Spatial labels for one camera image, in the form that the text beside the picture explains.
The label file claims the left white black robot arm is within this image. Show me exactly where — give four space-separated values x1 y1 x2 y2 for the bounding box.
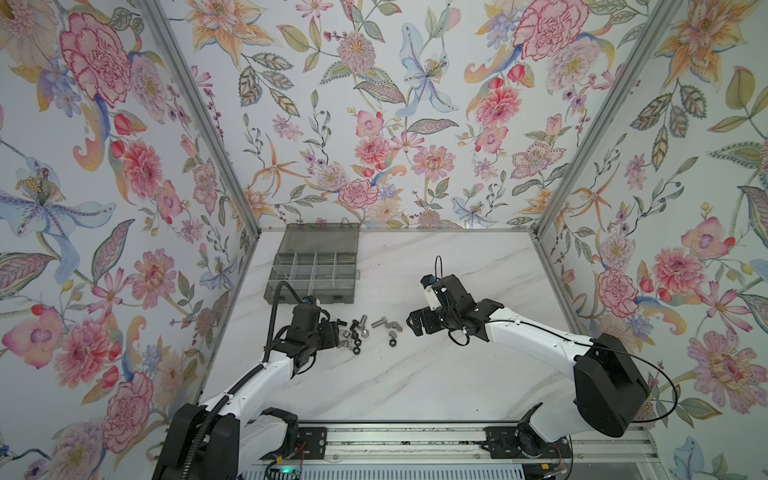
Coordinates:
152 296 339 479

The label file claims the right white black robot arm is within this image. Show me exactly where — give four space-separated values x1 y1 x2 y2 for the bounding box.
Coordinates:
406 275 651 444

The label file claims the short silver hex bolt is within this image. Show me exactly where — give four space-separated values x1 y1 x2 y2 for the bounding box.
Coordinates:
371 317 388 328

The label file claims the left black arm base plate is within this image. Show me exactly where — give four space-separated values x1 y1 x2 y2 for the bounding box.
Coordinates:
288 426 328 460

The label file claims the left aluminium corner post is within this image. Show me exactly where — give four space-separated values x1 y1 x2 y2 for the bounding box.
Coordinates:
137 0 261 238

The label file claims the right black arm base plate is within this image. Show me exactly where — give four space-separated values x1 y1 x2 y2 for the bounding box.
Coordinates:
482 425 573 460

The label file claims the right aluminium corner post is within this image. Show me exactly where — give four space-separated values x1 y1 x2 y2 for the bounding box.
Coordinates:
532 0 685 235

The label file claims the aluminium corner post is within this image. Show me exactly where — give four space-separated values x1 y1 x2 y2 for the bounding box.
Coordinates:
137 0 261 238
532 0 685 235

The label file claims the grey plastic organizer box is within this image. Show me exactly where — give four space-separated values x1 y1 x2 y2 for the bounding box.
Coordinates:
264 222 360 305

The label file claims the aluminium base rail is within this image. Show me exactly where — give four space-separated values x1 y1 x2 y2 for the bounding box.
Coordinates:
239 422 661 466

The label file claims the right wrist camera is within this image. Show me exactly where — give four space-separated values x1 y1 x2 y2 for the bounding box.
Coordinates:
424 285 441 311

